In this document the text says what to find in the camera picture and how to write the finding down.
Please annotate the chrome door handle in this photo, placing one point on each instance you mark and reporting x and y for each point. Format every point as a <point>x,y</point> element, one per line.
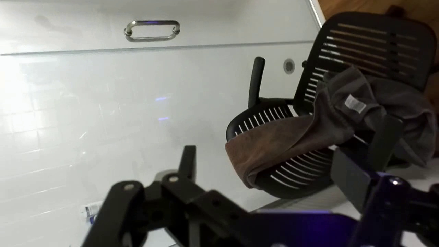
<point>151,30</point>

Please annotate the brown towel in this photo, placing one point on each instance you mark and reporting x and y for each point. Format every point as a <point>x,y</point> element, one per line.
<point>345,104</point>

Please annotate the glass shower door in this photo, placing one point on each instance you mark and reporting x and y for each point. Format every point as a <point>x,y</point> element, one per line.
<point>81,107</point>

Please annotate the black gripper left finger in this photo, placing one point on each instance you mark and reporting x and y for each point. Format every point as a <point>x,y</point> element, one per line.
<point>187,167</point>

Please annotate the black mesh office chair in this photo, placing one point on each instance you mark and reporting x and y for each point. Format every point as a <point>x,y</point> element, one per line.
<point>363,67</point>

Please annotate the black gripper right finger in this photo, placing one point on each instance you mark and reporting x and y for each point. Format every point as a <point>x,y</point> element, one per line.
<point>357,167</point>

